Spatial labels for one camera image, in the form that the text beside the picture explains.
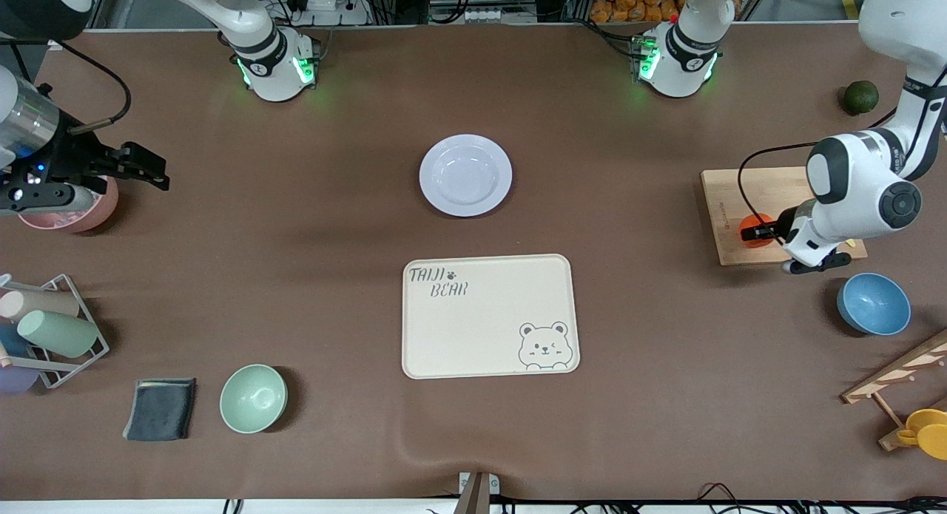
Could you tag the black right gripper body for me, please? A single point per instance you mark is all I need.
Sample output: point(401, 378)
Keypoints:
point(76, 161)

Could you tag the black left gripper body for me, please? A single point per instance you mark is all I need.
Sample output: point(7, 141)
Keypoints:
point(780, 226)

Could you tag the orange fruit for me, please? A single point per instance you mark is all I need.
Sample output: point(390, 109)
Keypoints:
point(753, 220)

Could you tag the white round plate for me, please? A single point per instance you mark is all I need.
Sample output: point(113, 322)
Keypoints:
point(465, 175)

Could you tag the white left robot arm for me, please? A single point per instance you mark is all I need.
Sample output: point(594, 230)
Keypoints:
point(858, 181)

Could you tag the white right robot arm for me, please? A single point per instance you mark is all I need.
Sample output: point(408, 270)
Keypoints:
point(274, 63)

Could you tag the wooden cutting board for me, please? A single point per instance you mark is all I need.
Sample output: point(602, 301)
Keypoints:
point(721, 196)

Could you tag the pink bowl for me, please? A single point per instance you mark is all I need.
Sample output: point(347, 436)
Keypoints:
point(81, 218)

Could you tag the blue bowl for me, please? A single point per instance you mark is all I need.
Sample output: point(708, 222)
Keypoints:
point(873, 304)

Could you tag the beige cup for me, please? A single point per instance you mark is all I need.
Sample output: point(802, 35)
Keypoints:
point(44, 304)

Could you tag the dark green avocado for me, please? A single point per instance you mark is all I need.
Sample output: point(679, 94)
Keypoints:
point(861, 97)

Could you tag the mint green cup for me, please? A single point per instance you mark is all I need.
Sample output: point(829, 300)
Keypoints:
point(59, 333)

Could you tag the wooden drying rack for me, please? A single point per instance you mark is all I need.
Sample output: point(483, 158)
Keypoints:
point(895, 372)

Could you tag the blue cup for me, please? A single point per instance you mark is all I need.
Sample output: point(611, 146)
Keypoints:
point(13, 341)

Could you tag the purple cup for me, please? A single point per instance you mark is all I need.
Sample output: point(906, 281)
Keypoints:
point(15, 381)

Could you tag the dark grey folded cloth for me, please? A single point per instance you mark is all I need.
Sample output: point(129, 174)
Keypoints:
point(160, 409)

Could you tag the brown table mat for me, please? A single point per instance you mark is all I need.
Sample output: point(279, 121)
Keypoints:
point(629, 425)

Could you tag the white power strip with plugs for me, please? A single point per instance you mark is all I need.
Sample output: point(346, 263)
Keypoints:
point(325, 4)

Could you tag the light green bowl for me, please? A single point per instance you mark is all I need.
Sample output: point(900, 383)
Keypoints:
point(253, 398)

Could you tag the yellow mug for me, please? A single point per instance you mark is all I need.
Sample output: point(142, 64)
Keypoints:
point(928, 431)

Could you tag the bag of orange buns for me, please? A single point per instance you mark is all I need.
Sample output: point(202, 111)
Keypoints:
point(629, 2)

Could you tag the cream tray with bear print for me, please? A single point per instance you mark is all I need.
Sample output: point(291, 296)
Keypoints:
point(481, 329)

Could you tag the small white power strip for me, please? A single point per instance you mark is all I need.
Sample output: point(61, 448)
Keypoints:
point(470, 15)

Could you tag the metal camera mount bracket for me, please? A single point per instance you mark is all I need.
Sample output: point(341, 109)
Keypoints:
point(477, 492)

